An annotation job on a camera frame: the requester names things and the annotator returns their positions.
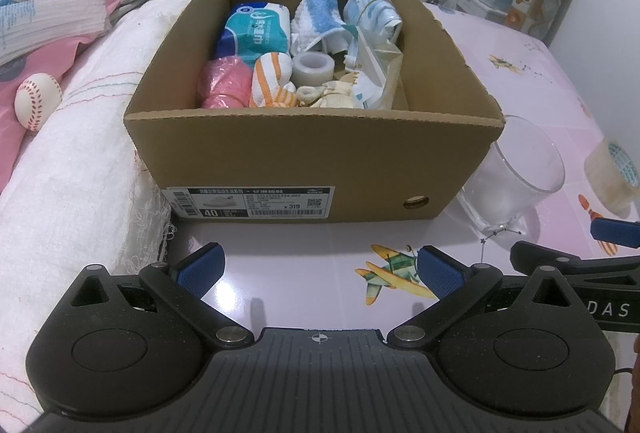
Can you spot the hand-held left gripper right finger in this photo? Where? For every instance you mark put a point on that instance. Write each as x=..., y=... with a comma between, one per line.
x=440, y=270

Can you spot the pink wrapped cloth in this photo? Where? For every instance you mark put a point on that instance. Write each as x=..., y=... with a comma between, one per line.
x=225, y=83

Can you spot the blue white striped towel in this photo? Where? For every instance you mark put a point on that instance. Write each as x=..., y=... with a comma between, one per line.
x=320, y=10

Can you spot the white water dispenser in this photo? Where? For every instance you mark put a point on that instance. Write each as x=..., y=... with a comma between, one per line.
x=472, y=3

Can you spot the blue white mask pack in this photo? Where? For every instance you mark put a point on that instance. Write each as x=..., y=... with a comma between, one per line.
x=370, y=10

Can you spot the cream cloth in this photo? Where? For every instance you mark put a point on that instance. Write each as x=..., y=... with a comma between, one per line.
x=330, y=98

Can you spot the orange white striped towel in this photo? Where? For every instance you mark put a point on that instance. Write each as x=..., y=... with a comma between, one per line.
x=270, y=80

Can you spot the brown cardboard box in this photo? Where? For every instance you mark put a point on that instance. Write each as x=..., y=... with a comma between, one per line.
x=300, y=163

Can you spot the white plastic wrapped pack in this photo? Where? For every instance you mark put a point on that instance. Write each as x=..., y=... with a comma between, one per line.
x=55, y=20

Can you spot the clear packing tape roll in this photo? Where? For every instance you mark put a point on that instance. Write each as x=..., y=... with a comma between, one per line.
x=607, y=183

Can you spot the blue white wet wipes pack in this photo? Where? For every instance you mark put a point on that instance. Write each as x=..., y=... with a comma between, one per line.
x=252, y=30

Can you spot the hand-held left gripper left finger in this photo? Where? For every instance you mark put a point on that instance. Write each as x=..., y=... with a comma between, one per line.
x=200, y=270

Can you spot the clear drinking glass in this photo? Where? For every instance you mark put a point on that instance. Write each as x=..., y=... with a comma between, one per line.
x=510, y=183

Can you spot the translucent white tape roll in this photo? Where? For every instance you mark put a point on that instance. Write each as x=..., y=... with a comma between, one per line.
x=312, y=70

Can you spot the white folded paper packet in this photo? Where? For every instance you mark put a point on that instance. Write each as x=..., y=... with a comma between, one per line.
x=375, y=68

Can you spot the white baseball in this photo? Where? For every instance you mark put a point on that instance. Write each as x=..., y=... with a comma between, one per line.
x=37, y=103

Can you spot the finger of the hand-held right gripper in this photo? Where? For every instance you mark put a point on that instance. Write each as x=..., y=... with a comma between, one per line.
x=600, y=269
x=617, y=233

